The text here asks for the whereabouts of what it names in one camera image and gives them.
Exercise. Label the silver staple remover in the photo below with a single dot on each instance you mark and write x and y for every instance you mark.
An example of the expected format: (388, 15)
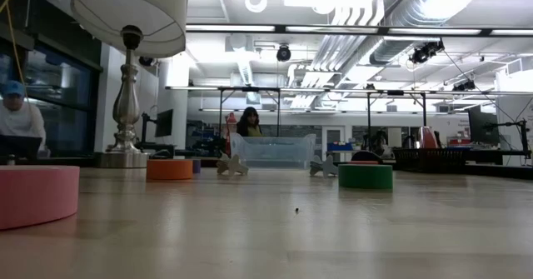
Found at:
(327, 168)
(231, 166)

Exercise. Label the purple tape roll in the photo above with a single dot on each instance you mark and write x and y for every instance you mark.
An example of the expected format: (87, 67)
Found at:
(196, 166)

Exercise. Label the red tape roll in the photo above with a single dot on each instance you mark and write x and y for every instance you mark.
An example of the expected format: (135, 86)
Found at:
(363, 162)

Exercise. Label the orange tape roll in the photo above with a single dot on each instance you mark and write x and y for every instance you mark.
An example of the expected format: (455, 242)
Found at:
(168, 170)

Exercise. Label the green tape roll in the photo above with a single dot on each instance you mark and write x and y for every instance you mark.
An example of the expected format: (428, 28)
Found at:
(365, 177)

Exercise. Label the red stapler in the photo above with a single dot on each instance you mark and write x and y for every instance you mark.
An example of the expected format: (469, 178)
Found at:
(426, 137)

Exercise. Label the pink tape roll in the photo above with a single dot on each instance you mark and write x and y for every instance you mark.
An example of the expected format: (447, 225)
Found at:
(37, 195)

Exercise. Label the person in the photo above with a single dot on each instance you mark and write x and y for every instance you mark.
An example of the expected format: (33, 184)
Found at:
(21, 123)
(250, 125)

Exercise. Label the clear plastic bin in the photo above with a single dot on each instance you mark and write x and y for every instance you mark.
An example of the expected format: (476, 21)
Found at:
(291, 152)

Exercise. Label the red background object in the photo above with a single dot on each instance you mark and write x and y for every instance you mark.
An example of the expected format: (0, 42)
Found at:
(231, 121)

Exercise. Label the blue storage boxes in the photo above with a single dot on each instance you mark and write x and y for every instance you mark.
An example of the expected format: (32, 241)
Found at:
(339, 147)

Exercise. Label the black overhead light bar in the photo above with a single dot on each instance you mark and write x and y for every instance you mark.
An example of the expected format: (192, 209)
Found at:
(281, 28)

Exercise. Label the black computer monitor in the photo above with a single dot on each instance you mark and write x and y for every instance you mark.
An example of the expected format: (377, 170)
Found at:
(164, 123)
(483, 125)

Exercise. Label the black dome-shaped object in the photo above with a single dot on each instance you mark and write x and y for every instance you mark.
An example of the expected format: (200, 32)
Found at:
(366, 155)

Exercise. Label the white shade silver table lamp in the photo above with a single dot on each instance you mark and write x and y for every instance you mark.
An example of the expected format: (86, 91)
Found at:
(137, 4)

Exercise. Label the black laptop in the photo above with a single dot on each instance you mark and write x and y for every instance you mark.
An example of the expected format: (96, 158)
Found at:
(18, 145)

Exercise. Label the black metal frame stand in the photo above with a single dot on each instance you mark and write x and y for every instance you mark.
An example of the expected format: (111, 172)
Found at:
(250, 89)

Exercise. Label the black ceiling camera cluster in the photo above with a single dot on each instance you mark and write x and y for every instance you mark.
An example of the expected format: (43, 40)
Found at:
(420, 55)

